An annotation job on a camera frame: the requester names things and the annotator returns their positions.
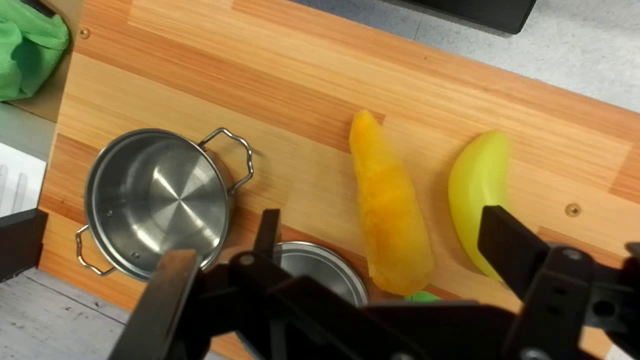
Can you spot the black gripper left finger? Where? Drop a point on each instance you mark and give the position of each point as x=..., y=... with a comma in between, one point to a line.
x=161, y=306

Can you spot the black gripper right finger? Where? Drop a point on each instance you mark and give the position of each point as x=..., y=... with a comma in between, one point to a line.
x=516, y=246

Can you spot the orange carrot plushie green leaves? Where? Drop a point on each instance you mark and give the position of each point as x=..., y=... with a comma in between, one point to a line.
x=390, y=212

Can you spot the yellow toy banana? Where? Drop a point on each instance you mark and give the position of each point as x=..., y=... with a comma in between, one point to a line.
x=476, y=181

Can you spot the grey wood backdrop panel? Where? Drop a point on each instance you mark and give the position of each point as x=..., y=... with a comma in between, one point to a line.
x=40, y=321

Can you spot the round steel pot lid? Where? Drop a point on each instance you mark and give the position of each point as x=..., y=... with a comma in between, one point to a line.
x=321, y=267

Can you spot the green crumpled cloth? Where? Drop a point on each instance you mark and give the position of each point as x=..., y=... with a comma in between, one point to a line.
x=27, y=46

